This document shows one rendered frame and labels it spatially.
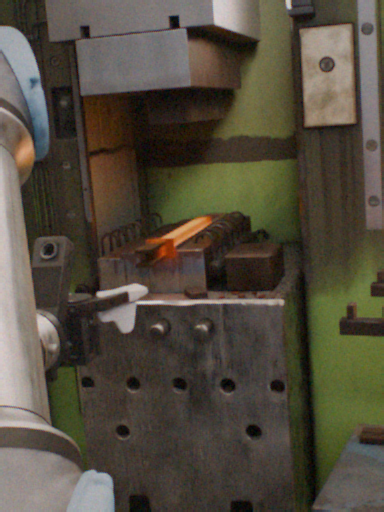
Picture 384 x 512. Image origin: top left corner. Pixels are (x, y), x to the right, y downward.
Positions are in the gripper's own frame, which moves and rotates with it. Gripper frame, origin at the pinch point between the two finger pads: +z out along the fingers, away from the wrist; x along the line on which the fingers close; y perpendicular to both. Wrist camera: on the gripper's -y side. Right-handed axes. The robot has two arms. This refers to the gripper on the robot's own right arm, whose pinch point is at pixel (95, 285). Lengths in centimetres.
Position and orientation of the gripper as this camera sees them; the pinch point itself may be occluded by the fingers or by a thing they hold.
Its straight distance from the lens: 112.8
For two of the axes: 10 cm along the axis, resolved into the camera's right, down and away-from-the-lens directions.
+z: 2.6, -1.9, 9.5
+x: 9.6, -0.3, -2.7
